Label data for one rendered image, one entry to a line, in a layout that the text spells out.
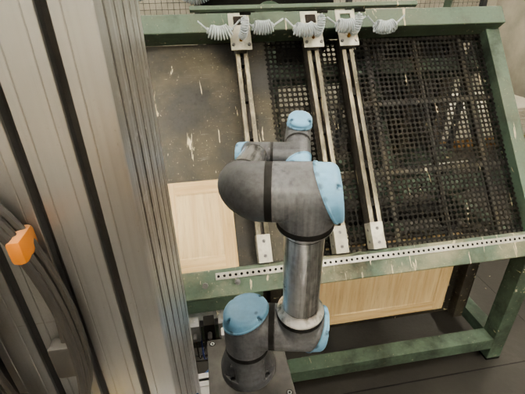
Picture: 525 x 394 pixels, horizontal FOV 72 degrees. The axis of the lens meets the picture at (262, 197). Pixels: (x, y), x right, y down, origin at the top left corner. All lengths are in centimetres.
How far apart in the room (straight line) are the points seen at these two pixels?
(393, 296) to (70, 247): 210
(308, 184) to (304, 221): 7
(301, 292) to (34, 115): 64
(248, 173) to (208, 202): 105
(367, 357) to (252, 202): 175
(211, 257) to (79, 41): 143
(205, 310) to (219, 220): 40
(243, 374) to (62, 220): 77
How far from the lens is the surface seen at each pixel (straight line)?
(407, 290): 235
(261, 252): 162
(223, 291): 164
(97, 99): 31
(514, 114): 236
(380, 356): 232
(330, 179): 64
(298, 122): 108
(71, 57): 31
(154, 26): 193
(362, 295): 222
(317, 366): 221
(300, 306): 86
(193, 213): 168
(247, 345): 97
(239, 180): 65
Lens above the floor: 194
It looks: 28 degrees down
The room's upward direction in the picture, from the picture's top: 1 degrees counter-clockwise
